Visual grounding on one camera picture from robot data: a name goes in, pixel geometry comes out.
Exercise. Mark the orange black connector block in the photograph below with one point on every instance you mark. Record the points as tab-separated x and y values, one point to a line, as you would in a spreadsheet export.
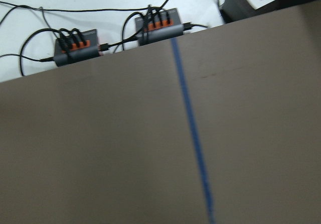
160	25
72	46

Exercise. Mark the upper orange black connector block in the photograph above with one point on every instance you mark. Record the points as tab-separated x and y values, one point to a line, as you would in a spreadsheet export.
72	46

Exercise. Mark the lower orange black connector block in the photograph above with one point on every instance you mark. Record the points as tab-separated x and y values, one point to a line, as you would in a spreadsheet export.
160	25

